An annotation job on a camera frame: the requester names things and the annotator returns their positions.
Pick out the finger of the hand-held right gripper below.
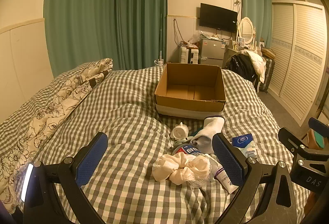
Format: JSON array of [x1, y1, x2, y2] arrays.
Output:
[[278, 127, 307, 158], [309, 117, 329, 138]]

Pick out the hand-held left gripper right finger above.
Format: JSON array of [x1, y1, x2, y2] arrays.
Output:
[[212, 133, 299, 224]]

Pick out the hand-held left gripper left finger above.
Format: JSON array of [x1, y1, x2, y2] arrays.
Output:
[[23, 132, 108, 224]]

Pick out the white cream tube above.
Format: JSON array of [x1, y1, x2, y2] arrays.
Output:
[[209, 156, 239, 194]]

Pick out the blue tissue packet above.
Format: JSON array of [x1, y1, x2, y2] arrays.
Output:
[[231, 134, 257, 158]]

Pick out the white sock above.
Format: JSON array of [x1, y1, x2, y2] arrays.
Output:
[[191, 116, 225, 155]]

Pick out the cream lace scrunchie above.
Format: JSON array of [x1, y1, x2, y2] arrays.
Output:
[[152, 152, 214, 186]]

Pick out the small white figurine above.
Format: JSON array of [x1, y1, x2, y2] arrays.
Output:
[[172, 122, 189, 140]]

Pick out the brown cardboard box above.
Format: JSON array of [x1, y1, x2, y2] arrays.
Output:
[[154, 62, 227, 120]]

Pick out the grey checkered blanket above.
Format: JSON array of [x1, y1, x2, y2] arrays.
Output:
[[0, 62, 311, 224]]

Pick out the dark suitcase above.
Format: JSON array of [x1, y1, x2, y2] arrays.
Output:
[[258, 57, 275, 93]]

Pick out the white louvred wardrobe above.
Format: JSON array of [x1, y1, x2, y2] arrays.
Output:
[[262, 2, 329, 127]]

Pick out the floral patterned quilt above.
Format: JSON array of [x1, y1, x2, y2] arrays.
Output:
[[0, 58, 114, 214]]

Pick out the white padded coat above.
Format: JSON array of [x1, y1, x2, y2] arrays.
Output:
[[240, 49, 266, 83]]

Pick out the black jacket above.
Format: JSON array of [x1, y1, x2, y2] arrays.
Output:
[[226, 54, 257, 83]]

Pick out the small silver fridge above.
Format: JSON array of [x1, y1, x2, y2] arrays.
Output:
[[199, 38, 225, 68]]

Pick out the white suitcase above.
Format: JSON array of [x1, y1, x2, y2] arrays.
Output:
[[178, 45, 200, 65]]

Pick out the white oval mirror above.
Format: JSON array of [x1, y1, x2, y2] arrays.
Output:
[[237, 17, 257, 47]]

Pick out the clear plastic bag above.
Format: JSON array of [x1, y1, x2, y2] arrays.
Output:
[[189, 32, 201, 47]]

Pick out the wide green curtain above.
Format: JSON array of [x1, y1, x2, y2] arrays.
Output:
[[44, 0, 117, 78]]

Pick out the narrow green curtain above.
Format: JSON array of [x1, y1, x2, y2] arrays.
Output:
[[240, 0, 273, 50]]

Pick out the black wall television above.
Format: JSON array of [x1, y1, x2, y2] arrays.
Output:
[[199, 3, 238, 33]]

